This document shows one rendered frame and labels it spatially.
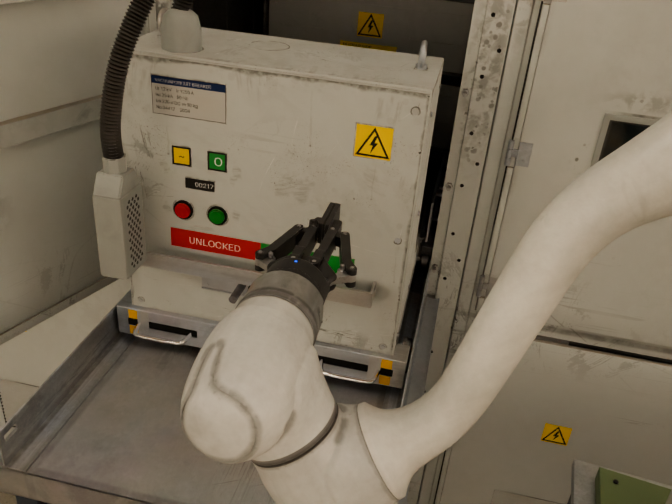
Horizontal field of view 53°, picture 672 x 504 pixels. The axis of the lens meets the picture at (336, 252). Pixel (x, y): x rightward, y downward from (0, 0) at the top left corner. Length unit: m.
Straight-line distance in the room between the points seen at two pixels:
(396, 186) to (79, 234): 0.71
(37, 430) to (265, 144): 0.57
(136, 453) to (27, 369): 0.99
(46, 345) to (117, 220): 0.94
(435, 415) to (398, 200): 0.45
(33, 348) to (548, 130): 1.42
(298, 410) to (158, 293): 0.68
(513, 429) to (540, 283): 1.09
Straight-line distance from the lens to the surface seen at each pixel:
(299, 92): 1.01
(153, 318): 1.28
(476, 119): 1.34
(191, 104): 1.08
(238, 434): 0.59
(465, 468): 1.79
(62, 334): 1.92
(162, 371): 1.27
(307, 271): 0.74
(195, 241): 1.17
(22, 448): 1.17
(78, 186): 1.43
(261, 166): 1.07
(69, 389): 1.25
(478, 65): 1.31
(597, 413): 1.67
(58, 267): 1.46
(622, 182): 0.62
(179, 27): 1.09
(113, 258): 1.12
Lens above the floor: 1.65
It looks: 29 degrees down
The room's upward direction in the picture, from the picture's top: 5 degrees clockwise
